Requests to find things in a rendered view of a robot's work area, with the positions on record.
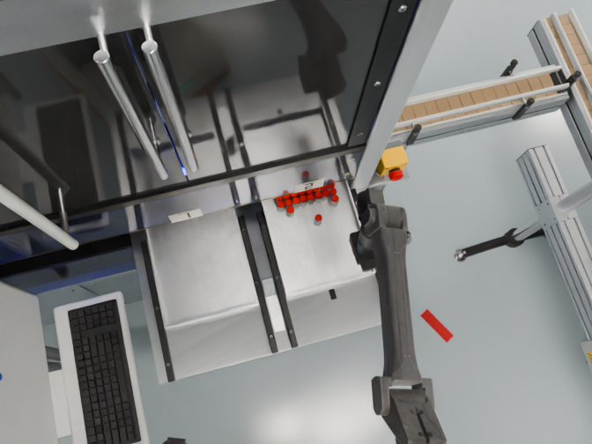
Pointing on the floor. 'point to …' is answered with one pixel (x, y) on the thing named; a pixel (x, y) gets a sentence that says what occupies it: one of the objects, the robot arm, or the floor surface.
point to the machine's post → (401, 83)
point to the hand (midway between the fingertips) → (365, 262)
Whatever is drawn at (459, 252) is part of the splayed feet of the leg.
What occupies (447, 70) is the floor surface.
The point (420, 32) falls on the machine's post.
